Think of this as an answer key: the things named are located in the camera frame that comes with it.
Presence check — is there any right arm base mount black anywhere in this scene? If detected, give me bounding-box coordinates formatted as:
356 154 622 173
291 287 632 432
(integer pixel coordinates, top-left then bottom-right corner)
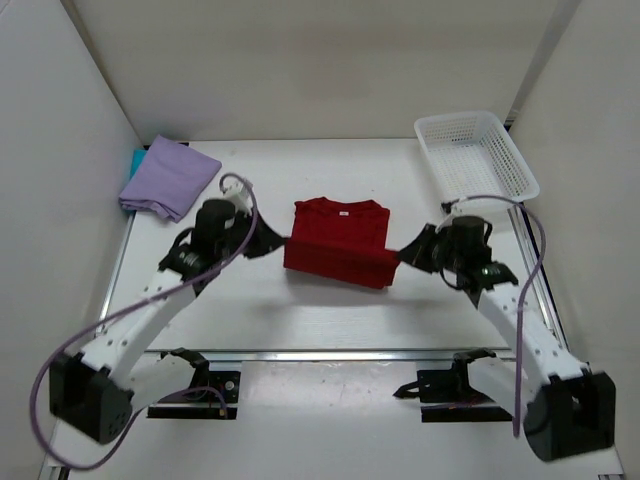
393 348 512 424

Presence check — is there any white plastic basket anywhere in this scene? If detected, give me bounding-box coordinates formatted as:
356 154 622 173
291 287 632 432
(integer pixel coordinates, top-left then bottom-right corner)
414 110 540 213

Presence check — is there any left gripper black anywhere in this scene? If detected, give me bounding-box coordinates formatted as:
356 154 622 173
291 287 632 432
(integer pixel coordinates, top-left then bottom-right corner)
216 206 286 261

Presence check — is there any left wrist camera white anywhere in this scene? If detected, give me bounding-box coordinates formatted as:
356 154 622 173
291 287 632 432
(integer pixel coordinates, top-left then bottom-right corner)
219 178 252 212

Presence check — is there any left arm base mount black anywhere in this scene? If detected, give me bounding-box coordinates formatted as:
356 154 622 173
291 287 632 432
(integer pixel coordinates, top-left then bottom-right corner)
147 348 241 420

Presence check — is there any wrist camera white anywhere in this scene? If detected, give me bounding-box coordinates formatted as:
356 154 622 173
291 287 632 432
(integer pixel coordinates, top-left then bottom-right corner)
219 178 252 212
440 198 467 217

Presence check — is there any red t shirt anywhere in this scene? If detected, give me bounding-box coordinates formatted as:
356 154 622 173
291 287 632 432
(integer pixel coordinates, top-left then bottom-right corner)
283 197 399 290

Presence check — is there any teal t shirt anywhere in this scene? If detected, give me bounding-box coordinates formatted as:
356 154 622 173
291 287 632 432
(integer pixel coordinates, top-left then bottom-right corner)
129 149 147 178

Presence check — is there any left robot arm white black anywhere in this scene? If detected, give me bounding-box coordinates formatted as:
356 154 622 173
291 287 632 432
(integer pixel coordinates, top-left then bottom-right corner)
49 199 287 445

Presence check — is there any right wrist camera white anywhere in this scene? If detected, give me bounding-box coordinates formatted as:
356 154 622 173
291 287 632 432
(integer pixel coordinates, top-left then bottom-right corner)
440 198 467 217

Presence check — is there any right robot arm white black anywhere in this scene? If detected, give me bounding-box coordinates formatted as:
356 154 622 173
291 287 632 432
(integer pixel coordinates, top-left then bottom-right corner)
397 216 616 462

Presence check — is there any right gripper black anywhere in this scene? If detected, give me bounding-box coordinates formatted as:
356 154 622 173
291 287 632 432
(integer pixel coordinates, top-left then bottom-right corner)
395 225 464 276

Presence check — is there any lavender t shirt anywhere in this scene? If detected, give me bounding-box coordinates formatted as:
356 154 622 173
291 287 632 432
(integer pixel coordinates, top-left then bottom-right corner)
118 135 222 223

